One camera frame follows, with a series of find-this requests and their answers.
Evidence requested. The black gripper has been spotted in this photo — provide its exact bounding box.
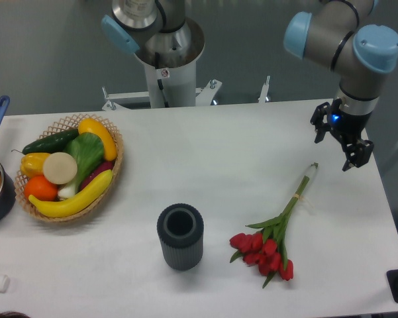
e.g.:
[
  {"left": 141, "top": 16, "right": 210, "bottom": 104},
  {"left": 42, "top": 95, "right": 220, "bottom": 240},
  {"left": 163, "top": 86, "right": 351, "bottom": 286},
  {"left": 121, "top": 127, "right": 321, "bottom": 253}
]
[{"left": 310, "top": 97, "right": 374, "bottom": 172}]

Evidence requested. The red tulip bouquet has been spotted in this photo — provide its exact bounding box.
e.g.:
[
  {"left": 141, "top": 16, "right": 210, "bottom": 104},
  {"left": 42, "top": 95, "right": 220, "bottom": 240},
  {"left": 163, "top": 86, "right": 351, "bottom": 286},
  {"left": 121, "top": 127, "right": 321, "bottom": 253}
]
[{"left": 229, "top": 162, "right": 319, "bottom": 288}]

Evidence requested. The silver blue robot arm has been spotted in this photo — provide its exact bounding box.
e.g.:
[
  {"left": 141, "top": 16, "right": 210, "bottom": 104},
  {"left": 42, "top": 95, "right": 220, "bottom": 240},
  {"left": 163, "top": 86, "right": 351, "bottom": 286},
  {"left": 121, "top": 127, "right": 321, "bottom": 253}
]
[{"left": 283, "top": 1, "right": 398, "bottom": 171}]

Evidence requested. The dark grey ribbed vase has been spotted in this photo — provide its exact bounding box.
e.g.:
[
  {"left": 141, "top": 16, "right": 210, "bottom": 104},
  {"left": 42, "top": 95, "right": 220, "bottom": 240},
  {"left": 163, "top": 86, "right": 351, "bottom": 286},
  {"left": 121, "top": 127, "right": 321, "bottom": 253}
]
[{"left": 156, "top": 203, "right": 205, "bottom": 271}]

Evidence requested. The purple eggplant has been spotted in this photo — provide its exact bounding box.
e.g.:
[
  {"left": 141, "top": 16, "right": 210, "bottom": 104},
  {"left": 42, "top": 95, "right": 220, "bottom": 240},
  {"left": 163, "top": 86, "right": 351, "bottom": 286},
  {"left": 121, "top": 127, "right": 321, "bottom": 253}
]
[{"left": 79, "top": 161, "right": 114, "bottom": 191}]

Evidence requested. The yellow squash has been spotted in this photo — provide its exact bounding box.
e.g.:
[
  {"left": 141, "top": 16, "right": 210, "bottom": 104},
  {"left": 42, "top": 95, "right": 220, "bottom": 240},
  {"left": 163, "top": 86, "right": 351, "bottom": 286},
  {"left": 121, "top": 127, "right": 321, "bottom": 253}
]
[{"left": 78, "top": 118, "right": 117, "bottom": 161}]

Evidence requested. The green lettuce leaf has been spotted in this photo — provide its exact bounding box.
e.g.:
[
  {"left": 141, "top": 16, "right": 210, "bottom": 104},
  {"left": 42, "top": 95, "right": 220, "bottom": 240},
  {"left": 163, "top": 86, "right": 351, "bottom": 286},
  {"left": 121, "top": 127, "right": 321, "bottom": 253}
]
[{"left": 64, "top": 132, "right": 104, "bottom": 189}]

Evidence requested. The woven wicker basket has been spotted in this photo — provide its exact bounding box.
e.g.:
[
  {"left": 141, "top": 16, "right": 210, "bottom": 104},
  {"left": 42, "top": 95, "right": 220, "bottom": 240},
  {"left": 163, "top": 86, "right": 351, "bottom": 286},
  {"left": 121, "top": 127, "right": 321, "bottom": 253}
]
[{"left": 15, "top": 113, "right": 124, "bottom": 222}]

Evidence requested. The white spring onion bulb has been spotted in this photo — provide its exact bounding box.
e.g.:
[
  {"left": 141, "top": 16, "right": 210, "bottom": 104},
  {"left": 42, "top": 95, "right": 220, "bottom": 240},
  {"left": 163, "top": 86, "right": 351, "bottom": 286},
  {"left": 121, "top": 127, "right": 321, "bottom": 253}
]
[{"left": 58, "top": 180, "right": 77, "bottom": 200}]

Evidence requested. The green cucumber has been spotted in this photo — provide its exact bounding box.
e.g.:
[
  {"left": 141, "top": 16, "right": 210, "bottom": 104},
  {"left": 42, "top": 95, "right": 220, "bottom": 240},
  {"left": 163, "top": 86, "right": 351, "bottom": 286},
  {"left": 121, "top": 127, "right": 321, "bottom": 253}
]
[{"left": 13, "top": 129, "right": 79, "bottom": 155}]

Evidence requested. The beige round disc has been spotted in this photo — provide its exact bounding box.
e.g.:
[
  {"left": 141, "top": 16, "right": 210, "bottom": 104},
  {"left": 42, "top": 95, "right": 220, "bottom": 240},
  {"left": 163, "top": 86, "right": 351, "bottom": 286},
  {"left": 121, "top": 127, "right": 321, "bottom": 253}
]
[{"left": 42, "top": 152, "right": 77, "bottom": 185}]

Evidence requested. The yellow banana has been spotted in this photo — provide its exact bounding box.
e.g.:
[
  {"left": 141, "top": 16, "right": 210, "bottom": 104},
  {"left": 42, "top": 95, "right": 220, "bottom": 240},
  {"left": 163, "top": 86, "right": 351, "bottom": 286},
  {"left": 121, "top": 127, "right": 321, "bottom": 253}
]
[{"left": 28, "top": 170, "right": 113, "bottom": 218}]

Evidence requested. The orange fruit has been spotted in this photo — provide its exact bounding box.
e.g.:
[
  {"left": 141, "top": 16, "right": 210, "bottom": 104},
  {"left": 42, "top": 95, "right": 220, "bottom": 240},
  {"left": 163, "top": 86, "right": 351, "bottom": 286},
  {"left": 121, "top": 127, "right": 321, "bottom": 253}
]
[{"left": 24, "top": 176, "right": 58, "bottom": 201}]

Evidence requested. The yellow bell pepper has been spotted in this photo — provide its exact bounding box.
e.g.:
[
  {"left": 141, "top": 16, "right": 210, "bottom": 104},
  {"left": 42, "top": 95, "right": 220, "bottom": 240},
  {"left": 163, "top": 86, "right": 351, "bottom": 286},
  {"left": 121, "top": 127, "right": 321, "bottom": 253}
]
[{"left": 20, "top": 152, "right": 50, "bottom": 178}]

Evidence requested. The dark hair of person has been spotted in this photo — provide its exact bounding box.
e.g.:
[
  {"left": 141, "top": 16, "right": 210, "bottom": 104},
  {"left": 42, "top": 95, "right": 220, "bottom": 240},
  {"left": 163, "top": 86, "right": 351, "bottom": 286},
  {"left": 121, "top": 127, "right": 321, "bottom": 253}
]
[{"left": 0, "top": 311, "right": 30, "bottom": 318}]

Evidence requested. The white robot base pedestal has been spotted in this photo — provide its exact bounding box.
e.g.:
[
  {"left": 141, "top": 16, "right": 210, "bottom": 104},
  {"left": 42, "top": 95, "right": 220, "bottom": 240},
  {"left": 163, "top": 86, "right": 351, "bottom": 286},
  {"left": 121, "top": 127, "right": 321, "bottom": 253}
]
[{"left": 101, "top": 0, "right": 206, "bottom": 109}]

